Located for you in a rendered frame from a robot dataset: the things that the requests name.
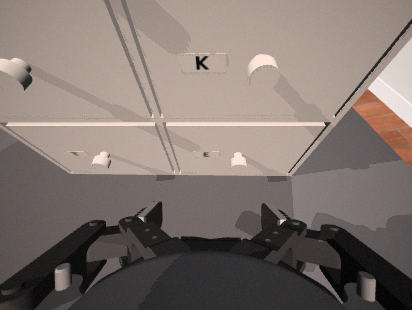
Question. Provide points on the white small chest of drawers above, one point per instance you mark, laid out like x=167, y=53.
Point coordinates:
x=126, y=26

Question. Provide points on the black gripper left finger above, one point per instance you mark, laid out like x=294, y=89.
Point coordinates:
x=60, y=276

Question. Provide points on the beige drawer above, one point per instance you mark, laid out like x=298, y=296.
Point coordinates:
x=108, y=147
x=66, y=59
x=262, y=58
x=241, y=147

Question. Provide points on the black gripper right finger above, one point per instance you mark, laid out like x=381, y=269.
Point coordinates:
x=360, y=277

